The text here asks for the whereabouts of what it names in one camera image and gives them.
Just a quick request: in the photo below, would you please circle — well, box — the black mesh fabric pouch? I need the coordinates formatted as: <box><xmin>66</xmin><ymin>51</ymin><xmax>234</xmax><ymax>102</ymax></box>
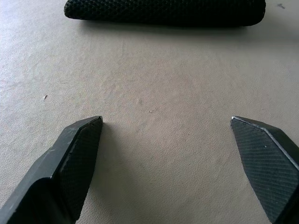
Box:
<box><xmin>64</xmin><ymin>0</ymin><xmax>267</xmax><ymax>25</ymax></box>

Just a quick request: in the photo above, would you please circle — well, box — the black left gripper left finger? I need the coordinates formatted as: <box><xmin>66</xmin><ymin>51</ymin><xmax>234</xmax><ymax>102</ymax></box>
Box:
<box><xmin>0</xmin><ymin>115</ymin><xmax>104</xmax><ymax>224</ymax></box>

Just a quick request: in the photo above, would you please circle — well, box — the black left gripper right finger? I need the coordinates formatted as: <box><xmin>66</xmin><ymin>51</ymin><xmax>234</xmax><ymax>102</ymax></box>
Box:
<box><xmin>229</xmin><ymin>116</ymin><xmax>299</xmax><ymax>224</ymax></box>

